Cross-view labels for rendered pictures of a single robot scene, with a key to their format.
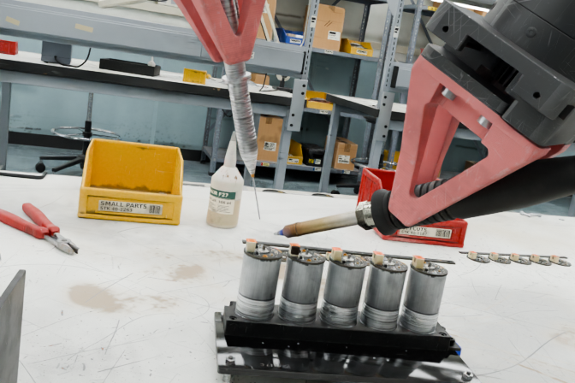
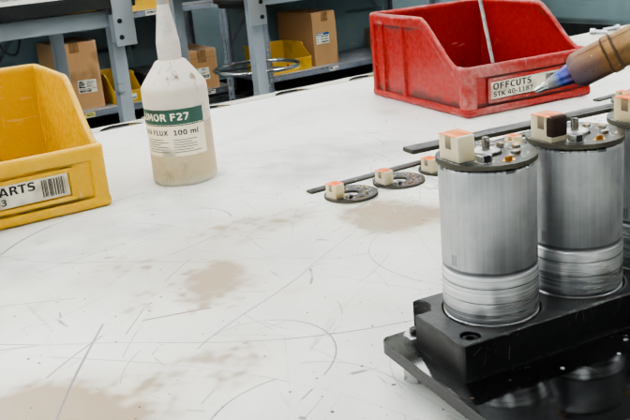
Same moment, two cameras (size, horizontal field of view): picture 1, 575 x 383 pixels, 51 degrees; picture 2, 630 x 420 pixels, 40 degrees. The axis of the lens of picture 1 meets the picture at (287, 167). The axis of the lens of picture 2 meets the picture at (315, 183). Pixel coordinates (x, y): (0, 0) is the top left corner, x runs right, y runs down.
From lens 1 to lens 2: 21 cm
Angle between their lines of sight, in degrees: 14
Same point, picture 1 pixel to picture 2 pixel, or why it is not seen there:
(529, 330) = not seen: outside the picture
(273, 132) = (85, 63)
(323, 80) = not seen: outside the picture
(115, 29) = not seen: outside the picture
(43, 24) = not seen: outside the picture
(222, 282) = (301, 276)
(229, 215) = (202, 153)
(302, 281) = (599, 193)
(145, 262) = (112, 292)
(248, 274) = (480, 218)
